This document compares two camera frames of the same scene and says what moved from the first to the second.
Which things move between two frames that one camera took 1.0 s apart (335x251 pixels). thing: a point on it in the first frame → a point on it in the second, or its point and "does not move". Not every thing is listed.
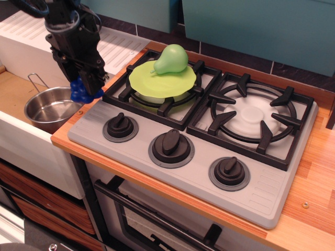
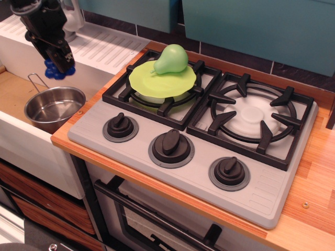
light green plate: (162, 86) does not move
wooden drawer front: (50, 207) does not move
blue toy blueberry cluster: (79, 93) → (52, 71)
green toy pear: (174, 58) does not move
